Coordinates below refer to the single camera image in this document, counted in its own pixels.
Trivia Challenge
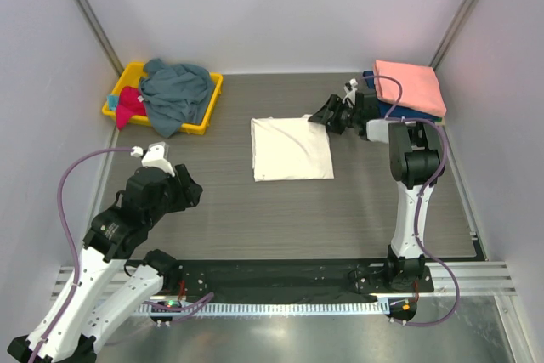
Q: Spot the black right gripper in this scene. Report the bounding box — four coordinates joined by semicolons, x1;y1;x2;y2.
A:
308;96;359;136

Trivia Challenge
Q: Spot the cream white t shirt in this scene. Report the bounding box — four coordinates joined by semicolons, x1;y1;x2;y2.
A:
250;115;334;182

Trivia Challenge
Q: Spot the yellow plastic bin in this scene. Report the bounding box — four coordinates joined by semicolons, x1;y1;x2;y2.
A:
102;62;224;135

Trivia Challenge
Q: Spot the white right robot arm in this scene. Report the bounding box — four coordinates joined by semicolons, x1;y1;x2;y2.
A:
309;90;445;292

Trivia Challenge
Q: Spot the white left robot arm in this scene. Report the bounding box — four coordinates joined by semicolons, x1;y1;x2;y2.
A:
8;164;203;362

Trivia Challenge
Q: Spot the folded navy blue t shirt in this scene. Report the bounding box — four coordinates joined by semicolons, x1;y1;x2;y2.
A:
362;70;437;122

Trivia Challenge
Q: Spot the folded pink t shirt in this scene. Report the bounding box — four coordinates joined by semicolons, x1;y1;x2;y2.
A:
373;60;447;117

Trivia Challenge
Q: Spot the grey blue t shirt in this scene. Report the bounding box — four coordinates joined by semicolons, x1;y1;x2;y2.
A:
139;58;215;138

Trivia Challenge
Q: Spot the magenta red t shirt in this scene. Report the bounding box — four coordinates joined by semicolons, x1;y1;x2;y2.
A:
115;86;147;130

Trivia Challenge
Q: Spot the light blue cloth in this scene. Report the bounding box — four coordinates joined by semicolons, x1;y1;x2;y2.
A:
107;94;119;111

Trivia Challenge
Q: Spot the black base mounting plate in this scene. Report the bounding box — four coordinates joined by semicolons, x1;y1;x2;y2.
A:
178;258;434;305

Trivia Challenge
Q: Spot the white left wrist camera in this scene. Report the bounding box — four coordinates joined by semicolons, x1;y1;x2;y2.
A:
130;142;175;176

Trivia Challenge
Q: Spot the white slotted cable duct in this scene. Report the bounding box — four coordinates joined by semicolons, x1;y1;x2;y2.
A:
131;301;391;318

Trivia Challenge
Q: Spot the aluminium frame rail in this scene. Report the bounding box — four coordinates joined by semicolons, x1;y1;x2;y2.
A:
50;260;519;300

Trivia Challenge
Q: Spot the left aluminium corner post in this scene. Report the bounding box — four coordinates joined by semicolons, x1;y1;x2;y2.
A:
74;0;124;76

